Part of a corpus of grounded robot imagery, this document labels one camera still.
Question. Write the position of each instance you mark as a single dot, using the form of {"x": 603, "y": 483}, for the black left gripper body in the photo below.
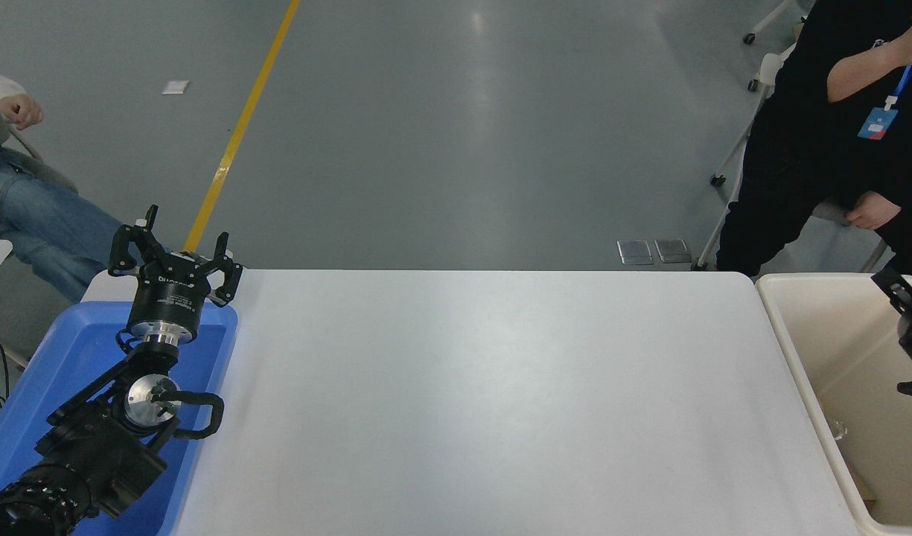
{"x": 165, "y": 301}

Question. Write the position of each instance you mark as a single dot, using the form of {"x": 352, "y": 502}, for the person's forearm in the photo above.
{"x": 865, "y": 74}

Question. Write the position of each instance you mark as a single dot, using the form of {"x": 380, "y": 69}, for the person's hand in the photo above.
{"x": 22, "y": 112}
{"x": 871, "y": 212}

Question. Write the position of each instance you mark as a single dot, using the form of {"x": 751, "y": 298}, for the large pale plastic bin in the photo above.
{"x": 858, "y": 350}

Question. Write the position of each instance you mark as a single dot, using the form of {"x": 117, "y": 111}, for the clear plastic scrap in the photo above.
{"x": 838, "y": 429}

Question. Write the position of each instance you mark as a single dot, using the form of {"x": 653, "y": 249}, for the person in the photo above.
{"x": 46, "y": 223}
{"x": 791, "y": 149}

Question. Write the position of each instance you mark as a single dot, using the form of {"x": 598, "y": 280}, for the grey chair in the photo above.
{"x": 46, "y": 171}

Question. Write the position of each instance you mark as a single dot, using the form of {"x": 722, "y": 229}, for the blue plastic tray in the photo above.
{"x": 61, "y": 357}

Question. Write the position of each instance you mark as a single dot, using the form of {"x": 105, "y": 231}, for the grey metal floor plate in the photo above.
{"x": 672, "y": 251}
{"x": 634, "y": 252}

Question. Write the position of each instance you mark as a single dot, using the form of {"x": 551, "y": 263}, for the white chair with casters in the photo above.
{"x": 768, "y": 18}
{"x": 767, "y": 71}

